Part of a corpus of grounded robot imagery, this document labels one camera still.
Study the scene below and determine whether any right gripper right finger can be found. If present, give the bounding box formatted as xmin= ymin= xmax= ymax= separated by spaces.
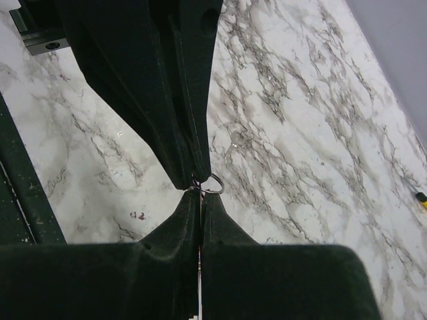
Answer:
xmin=201 ymin=195 xmax=381 ymax=319

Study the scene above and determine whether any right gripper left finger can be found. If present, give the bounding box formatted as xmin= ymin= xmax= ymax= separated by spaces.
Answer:
xmin=1 ymin=191 xmax=199 ymax=319

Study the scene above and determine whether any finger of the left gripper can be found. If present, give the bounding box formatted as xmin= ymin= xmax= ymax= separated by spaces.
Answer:
xmin=55 ymin=1 xmax=190 ymax=190
xmin=151 ymin=0 xmax=224 ymax=183

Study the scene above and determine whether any black mounting rail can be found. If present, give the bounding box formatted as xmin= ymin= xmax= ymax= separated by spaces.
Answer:
xmin=1 ymin=99 xmax=66 ymax=245

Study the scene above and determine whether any small metal key ring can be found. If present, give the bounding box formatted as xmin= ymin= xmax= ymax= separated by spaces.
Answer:
xmin=188 ymin=173 xmax=225 ymax=195

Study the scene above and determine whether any silver key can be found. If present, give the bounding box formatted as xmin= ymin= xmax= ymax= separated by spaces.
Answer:
xmin=224 ymin=130 xmax=254 ymax=159

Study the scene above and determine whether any yellow screwdriver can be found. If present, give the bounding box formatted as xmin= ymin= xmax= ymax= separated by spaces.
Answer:
xmin=415 ymin=192 xmax=427 ymax=208

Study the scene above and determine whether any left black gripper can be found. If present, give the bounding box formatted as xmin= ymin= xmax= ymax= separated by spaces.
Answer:
xmin=9 ymin=0 xmax=69 ymax=55

